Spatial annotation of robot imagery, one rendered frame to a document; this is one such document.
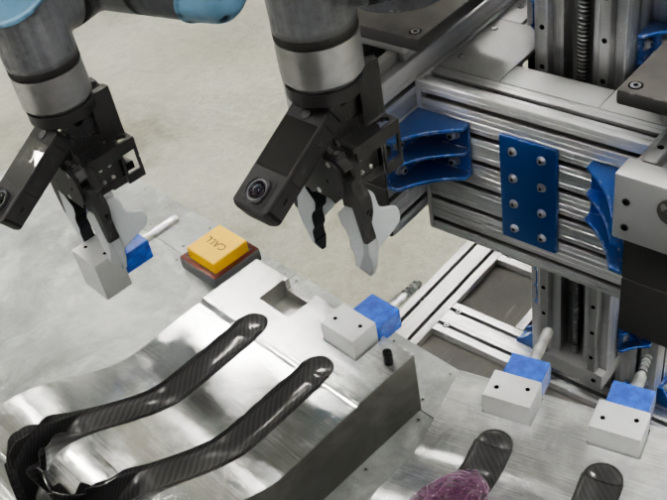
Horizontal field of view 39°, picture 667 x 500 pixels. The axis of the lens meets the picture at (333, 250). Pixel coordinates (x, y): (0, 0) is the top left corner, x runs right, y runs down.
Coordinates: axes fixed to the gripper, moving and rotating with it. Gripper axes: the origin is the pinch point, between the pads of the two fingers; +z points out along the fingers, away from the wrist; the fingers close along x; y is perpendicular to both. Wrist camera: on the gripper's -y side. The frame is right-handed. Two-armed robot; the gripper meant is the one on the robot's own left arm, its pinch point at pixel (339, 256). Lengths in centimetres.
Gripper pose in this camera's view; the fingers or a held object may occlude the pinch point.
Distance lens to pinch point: 94.3
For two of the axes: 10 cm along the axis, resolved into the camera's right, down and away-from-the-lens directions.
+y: 7.1, -5.4, 4.6
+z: 1.5, 7.5, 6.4
